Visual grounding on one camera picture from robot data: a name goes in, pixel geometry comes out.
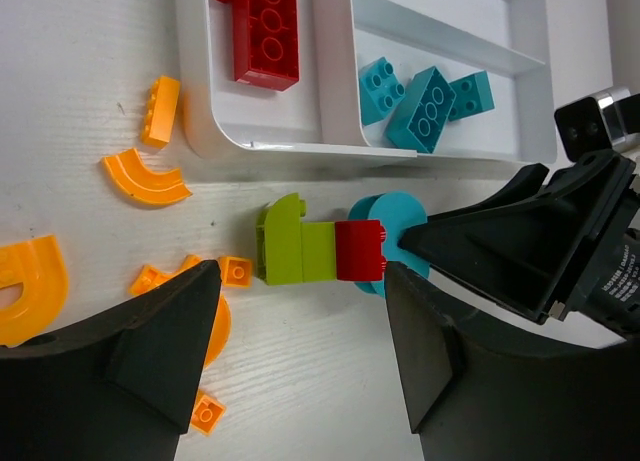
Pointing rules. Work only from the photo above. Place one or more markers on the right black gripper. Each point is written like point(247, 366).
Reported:
point(546, 245)

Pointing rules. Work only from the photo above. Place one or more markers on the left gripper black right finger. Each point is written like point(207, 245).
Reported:
point(478, 388)

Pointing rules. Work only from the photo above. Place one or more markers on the teal cloud lego piece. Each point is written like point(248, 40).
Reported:
point(397, 211)

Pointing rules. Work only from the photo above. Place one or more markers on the teal square lego brick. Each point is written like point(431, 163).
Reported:
point(380, 92)

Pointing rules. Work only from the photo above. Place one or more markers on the red rectangular lego brick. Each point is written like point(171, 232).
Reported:
point(266, 43)

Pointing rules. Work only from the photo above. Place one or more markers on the orange round lego piece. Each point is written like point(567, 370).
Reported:
point(38, 267)

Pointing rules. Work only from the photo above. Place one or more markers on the orange half round lego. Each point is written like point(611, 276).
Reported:
point(137, 182)

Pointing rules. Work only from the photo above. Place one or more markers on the green round lego piece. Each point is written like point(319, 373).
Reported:
point(290, 250)

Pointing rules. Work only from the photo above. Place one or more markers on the blue lego brick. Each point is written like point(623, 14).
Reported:
point(473, 96)

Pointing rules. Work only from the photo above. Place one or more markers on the white divided sorting tray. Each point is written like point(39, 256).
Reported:
point(318, 119)

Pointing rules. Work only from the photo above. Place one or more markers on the small red lego piece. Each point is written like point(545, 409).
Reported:
point(358, 247)

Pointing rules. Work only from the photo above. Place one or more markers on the orange rectangular lego brick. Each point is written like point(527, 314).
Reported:
point(160, 112)

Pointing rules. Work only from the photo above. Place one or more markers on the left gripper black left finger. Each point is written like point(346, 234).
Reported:
point(119, 385)

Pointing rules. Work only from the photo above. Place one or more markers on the small orange lego piece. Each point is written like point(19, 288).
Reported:
point(206, 413)

